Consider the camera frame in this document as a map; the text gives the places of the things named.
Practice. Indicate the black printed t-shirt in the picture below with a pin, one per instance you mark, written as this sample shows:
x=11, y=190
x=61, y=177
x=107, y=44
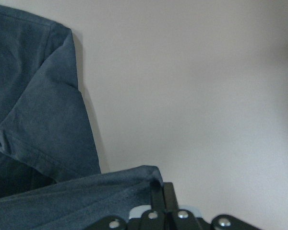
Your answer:
x=50, y=177

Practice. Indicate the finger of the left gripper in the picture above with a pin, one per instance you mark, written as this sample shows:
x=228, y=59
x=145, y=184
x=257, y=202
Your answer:
x=170, y=198
x=157, y=197

